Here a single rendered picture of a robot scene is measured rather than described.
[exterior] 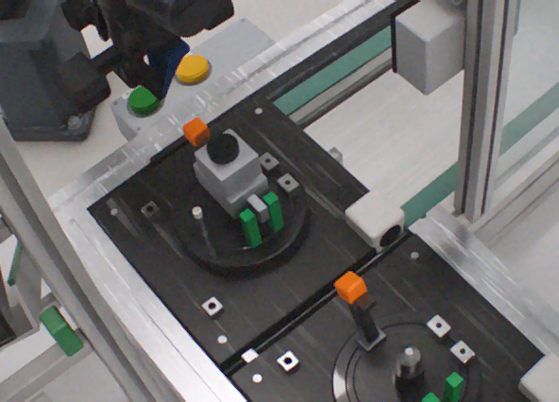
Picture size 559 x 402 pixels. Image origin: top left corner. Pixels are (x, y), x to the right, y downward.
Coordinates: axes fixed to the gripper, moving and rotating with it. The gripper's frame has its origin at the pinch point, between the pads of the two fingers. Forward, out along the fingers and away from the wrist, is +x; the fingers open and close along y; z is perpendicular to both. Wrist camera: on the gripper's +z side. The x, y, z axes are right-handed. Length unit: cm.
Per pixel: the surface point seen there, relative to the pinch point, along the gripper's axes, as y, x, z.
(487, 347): -8.1, 12.7, -40.1
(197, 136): 0.5, 2.4, -8.0
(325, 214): -6.5, 12.6, -17.7
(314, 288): -0.2, 12.7, -23.5
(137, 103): -0.3, 12.4, 9.1
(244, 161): -0.5, 1.1, -14.4
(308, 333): 3.5, 12.6, -27.0
